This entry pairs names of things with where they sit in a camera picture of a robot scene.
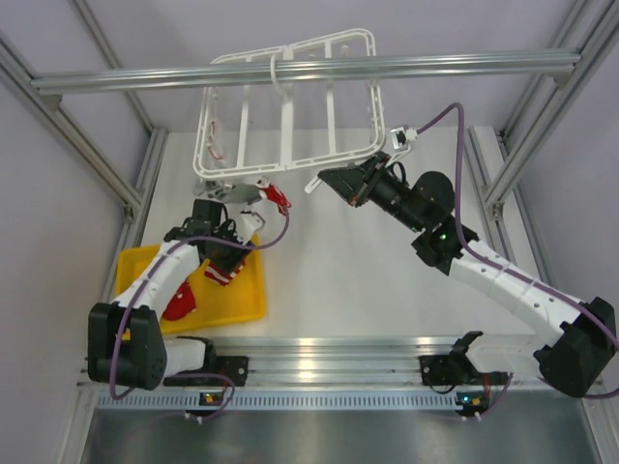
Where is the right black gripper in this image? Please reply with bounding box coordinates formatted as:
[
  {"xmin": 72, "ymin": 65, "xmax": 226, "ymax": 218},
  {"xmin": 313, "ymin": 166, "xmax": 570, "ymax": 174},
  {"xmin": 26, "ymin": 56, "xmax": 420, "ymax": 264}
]
[{"xmin": 321, "ymin": 152, "xmax": 427, "ymax": 233}]

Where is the red white striped sock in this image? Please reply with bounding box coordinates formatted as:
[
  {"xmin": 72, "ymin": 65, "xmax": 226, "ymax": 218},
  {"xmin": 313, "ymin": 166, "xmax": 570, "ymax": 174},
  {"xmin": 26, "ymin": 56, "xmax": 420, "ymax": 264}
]
[{"xmin": 255, "ymin": 179, "xmax": 291, "ymax": 216}]

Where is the white clip hanger rack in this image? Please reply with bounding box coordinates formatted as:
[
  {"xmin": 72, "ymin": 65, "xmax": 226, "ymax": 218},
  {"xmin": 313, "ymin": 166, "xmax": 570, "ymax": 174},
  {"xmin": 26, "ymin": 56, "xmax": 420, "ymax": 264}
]
[{"xmin": 192, "ymin": 28, "xmax": 386, "ymax": 183}]

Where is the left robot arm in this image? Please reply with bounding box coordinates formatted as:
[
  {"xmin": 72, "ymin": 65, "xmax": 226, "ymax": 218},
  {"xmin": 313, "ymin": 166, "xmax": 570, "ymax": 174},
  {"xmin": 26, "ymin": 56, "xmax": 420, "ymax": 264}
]
[{"xmin": 87, "ymin": 200, "xmax": 265, "ymax": 398}]

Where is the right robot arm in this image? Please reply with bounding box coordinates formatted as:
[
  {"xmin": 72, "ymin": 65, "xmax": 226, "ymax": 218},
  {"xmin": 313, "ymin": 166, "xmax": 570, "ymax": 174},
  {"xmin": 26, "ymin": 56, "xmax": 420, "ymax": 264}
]
[{"xmin": 318, "ymin": 153, "xmax": 616, "ymax": 398}]

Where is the yellow plastic tray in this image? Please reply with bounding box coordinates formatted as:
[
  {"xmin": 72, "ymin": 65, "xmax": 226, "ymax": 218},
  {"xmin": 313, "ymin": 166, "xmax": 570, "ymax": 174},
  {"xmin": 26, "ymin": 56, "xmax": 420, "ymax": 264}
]
[{"xmin": 114, "ymin": 240, "xmax": 266, "ymax": 335}]

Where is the grey sock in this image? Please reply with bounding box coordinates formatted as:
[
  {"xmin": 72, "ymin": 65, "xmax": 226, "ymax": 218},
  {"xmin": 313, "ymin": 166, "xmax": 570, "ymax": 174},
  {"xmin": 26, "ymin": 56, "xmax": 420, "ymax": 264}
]
[{"xmin": 192, "ymin": 179, "xmax": 263, "ymax": 205}]

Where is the red patterned sock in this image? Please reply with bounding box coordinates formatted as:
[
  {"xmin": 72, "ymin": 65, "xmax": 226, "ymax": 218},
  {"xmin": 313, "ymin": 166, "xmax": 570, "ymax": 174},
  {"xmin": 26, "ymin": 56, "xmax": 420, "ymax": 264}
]
[{"xmin": 162, "ymin": 280, "xmax": 196, "ymax": 322}]

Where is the aluminium crossbar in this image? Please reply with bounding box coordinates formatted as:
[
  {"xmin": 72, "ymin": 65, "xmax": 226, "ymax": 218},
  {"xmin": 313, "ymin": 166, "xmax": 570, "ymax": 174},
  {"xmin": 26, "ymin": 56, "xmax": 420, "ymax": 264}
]
[{"xmin": 31, "ymin": 48, "xmax": 582, "ymax": 95}]

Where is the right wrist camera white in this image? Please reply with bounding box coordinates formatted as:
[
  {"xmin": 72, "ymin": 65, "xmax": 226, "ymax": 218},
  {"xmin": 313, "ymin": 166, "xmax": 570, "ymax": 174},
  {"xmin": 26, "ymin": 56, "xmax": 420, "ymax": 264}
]
[{"xmin": 389, "ymin": 125, "xmax": 418, "ymax": 153}]

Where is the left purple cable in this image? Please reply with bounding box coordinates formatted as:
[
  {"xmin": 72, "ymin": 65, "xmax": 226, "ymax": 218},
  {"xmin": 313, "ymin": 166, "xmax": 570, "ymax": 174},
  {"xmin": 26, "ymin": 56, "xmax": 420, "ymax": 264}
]
[{"xmin": 108, "ymin": 206, "xmax": 291, "ymax": 400}]

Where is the purple cable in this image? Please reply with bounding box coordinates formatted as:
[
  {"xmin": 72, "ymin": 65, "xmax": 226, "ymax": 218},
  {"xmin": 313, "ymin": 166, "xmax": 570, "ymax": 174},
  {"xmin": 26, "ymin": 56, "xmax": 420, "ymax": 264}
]
[
  {"xmin": 108, "ymin": 206, "xmax": 291, "ymax": 400},
  {"xmin": 413, "ymin": 101, "xmax": 619, "ymax": 400}
]

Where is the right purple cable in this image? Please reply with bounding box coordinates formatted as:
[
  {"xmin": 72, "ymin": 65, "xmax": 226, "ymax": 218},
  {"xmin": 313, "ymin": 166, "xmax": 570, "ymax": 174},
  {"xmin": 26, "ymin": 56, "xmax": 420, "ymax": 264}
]
[{"xmin": 413, "ymin": 101, "xmax": 619, "ymax": 400}]

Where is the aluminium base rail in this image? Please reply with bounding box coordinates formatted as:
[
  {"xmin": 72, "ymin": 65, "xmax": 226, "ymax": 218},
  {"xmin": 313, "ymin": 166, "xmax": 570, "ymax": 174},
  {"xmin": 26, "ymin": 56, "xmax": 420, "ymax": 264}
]
[{"xmin": 76, "ymin": 335, "xmax": 604, "ymax": 391}]

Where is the perforated cable duct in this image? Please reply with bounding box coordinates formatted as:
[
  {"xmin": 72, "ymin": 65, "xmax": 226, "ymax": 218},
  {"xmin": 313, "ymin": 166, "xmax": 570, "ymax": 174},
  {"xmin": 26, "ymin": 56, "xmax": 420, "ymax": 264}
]
[{"xmin": 137, "ymin": 390, "xmax": 465, "ymax": 412}]

